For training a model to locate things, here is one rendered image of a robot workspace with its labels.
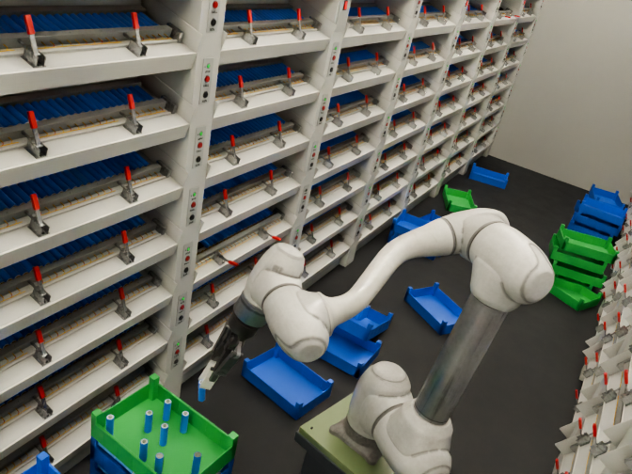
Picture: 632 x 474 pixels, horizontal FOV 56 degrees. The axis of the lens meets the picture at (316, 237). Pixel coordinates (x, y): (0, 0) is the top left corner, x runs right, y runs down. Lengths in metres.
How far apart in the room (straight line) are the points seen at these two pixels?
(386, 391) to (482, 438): 0.79
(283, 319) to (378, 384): 0.61
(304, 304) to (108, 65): 0.66
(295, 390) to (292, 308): 1.15
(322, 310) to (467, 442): 1.31
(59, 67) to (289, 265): 0.62
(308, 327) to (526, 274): 0.52
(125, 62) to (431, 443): 1.21
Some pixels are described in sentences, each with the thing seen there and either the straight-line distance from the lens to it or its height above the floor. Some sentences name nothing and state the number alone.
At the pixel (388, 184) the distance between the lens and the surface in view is 3.51.
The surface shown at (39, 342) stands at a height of 0.57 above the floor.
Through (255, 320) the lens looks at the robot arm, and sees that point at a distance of 1.40.
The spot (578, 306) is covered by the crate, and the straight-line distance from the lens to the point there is 3.60.
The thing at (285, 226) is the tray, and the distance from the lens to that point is 2.39.
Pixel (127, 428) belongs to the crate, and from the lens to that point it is 1.64.
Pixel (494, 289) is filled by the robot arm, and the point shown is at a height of 0.94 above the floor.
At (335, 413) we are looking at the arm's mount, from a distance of 2.03.
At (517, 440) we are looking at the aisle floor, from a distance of 2.57.
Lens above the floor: 1.62
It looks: 28 degrees down
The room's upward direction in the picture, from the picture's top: 13 degrees clockwise
